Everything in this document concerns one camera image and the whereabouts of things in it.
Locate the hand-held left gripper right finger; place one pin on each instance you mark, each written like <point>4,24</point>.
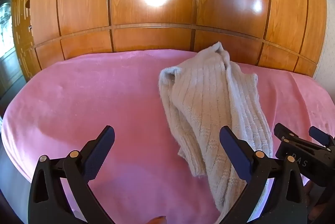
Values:
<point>236,153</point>

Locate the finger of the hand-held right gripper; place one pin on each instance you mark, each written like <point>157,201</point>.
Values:
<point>320,136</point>
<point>284,132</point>

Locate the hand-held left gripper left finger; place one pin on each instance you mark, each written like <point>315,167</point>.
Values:
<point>100,152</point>

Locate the white knit sweater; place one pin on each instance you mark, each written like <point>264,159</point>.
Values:
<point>204,98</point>

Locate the person's right hand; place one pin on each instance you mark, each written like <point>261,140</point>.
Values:
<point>311,195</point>

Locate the person's left hand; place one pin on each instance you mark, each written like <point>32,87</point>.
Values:
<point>158,220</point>

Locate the pink blanket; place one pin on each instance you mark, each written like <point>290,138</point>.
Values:
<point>91,98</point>

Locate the glazed panelled door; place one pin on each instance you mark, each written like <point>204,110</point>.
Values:
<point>9,66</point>

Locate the patterned wooden cabinet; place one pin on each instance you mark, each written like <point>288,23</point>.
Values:
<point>22,30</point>

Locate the wooden wardrobe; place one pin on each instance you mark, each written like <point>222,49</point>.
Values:
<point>86,4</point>

